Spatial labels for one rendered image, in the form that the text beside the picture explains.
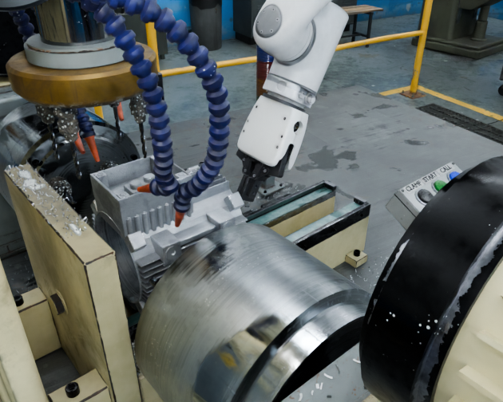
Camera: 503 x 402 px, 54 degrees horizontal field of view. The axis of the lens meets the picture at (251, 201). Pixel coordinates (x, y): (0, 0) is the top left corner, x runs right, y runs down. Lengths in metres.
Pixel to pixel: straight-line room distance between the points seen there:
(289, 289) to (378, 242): 0.73
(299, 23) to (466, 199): 0.47
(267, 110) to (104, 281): 0.37
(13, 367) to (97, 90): 0.31
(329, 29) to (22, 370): 0.61
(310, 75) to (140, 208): 0.33
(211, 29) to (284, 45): 5.26
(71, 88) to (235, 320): 0.31
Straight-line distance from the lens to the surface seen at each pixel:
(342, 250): 1.11
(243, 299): 0.50
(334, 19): 0.79
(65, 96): 0.60
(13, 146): 0.98
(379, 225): 1.28
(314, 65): 0.78
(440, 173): 0.96
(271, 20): 0.73
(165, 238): 0.74
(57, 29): 0.63
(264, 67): 1.24
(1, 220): 1.21
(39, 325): 0.95
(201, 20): 5.96
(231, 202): 0.79
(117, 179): 0.80
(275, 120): 0.78
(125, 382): 0.75
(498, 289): 0.28
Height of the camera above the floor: 1.50
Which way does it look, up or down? 31 degrees down
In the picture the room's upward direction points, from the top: straight up
